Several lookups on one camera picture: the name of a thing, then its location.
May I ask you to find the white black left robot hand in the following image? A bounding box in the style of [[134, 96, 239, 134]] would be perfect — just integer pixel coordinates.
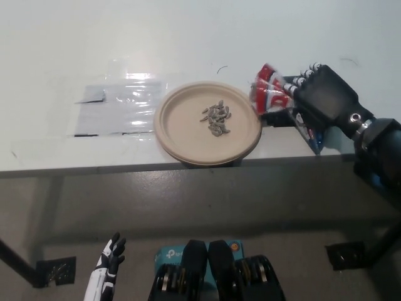
[[83, 231, 127, 301]]

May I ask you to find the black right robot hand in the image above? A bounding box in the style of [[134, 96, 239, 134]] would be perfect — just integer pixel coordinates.
[[283, 61, 377, 142]]

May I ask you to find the red blue sunflower seed bag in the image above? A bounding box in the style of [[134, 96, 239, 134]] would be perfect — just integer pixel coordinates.
[[249, 62, 325, 155]]

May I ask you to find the grey sunflower seeds pile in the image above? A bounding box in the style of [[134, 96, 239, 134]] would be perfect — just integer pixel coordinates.
[[199, 99, 233, 138]]

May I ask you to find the black tape patch under bag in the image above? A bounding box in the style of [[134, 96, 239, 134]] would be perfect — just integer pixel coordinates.
[[261, 75, 314, 128]]

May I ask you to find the beige paper plate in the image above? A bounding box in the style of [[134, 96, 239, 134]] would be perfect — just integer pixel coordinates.
[[153, 80, 263, 166]]

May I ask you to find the teal cardboard box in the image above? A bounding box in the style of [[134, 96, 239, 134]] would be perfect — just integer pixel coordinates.
[[154, 240, 244, 286]]

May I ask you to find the black slanted table leg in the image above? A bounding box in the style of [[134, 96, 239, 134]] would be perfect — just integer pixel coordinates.
[[0, 238, 37, 289], [365, 216, 401, 267]]

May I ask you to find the black and blue bulky object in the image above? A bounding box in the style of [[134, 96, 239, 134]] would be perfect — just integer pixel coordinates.
[[353, 162, 401, 201]]

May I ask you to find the clear plastic taped grey sheet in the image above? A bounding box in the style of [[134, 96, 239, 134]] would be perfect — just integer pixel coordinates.
[[75, 75, 169, 138]]

